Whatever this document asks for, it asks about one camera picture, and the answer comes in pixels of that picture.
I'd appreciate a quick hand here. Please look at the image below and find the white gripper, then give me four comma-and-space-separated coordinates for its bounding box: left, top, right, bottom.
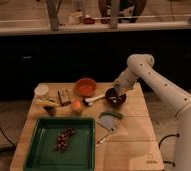
113, 71, 136, 95

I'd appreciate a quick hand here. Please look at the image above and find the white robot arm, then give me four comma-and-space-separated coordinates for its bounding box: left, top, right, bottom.
113, 54, 191, 171

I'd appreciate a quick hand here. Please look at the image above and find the purple bowl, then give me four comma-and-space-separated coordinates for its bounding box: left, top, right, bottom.
105, 88, 126, 107

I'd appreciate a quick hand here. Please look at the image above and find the orange bowl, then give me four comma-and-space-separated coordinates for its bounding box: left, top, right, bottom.
74, 78, 97, 97

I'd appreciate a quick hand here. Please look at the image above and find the green cucumber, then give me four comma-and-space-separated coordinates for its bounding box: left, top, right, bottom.
99, 111, 123, 120

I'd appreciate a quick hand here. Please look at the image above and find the white dish brush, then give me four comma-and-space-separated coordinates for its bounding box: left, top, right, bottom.
82, 94, 105, 106

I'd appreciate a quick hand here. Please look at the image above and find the metal cleaver spatula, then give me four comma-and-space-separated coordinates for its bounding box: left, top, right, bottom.
96, 115, 118, 146

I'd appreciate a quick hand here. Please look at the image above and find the orange peach fruit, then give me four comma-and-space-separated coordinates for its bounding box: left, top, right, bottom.
71, 100, 83, 115

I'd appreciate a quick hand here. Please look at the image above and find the brown chocolate bar box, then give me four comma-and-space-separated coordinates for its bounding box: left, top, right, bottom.
58, 88, 71, 106

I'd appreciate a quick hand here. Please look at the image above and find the yellow corn cob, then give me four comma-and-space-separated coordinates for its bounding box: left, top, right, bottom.
35, 99, 59, 107

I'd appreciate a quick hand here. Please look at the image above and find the green plastic tray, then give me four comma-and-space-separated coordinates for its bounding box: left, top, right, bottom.
23, 118, 95, 171

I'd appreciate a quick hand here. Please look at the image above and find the bunch of red grapes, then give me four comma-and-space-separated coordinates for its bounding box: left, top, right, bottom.
54, 128, 76, 152

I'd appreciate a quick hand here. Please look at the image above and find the black cable right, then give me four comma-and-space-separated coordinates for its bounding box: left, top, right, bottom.
158, 133, 181, 168

